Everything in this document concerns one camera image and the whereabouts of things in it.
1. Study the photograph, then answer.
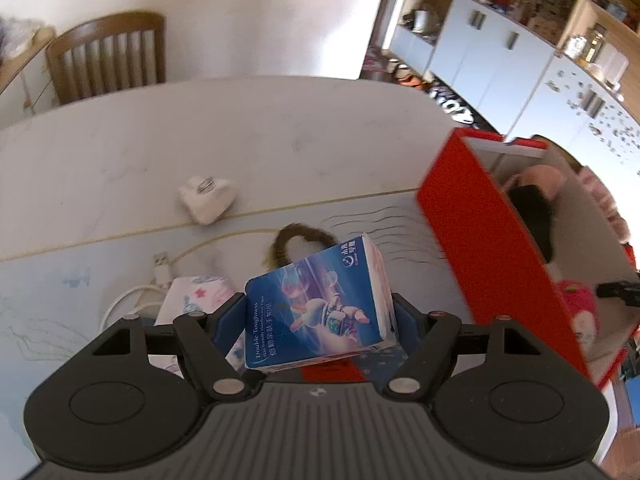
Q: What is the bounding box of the white sideboard with wooden top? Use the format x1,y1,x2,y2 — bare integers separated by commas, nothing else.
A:
0,25,61,131

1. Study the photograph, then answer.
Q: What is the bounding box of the pink fringed scarf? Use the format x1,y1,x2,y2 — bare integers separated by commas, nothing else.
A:
577,165,628,241

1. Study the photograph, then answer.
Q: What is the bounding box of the brown heart-shaped hair tie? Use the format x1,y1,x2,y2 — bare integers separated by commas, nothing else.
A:
262,223,337,267

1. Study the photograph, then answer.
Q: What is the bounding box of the white heart-shaped ring box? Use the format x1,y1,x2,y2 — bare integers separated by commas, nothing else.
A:
178,175,236,226

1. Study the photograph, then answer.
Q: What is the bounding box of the white cabinet wall unit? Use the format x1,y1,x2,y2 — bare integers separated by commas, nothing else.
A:
387,0,640,181

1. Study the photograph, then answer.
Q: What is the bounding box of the clear plastic bag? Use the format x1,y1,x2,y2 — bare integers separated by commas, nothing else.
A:
0,14,48,58

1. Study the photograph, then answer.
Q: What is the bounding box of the light blue printed table mat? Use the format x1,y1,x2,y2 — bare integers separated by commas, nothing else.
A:
0,187,478,480

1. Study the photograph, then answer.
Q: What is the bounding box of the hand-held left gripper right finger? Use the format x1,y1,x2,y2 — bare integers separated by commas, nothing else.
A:
384,292,544,404

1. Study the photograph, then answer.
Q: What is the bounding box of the pink plush toy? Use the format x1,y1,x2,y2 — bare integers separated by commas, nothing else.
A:
557,280,601,348

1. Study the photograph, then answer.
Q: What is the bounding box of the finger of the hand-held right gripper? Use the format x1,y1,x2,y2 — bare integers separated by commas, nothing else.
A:
596,280,640,307

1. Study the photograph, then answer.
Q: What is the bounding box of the pink fleece scarf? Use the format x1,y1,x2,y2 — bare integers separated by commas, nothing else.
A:
517,166,566,211

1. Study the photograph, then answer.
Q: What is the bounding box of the wooden slat-back chair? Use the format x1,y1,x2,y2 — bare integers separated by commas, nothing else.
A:
46,11,167,106

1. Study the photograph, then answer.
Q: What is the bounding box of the red knitted cloth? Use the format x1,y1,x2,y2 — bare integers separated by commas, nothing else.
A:
300,360,368,383

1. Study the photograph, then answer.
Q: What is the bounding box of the black pouch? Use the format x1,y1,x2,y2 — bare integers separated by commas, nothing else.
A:
502,185,558,266

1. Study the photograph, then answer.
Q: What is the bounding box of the white USB cable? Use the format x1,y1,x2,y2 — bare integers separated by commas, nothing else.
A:
102,230,281,333

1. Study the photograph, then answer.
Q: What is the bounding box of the red patterned rug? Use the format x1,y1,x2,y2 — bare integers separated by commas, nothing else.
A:
362,47,396,78

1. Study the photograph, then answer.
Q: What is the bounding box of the small cardboard house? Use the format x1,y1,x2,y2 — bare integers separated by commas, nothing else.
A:
525,10,568,43

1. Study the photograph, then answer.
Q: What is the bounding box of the glass jar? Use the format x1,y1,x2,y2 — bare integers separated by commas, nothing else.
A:
562,22,608,63

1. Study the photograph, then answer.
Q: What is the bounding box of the blue tissue pack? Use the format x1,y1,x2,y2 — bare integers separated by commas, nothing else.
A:
245,232,399,373

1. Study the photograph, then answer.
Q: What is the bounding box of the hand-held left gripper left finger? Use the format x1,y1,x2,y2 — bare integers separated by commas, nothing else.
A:
90,292,251,402

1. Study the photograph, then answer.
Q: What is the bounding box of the red and white cardboard box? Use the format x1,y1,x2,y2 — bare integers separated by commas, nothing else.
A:
415,127,640,391

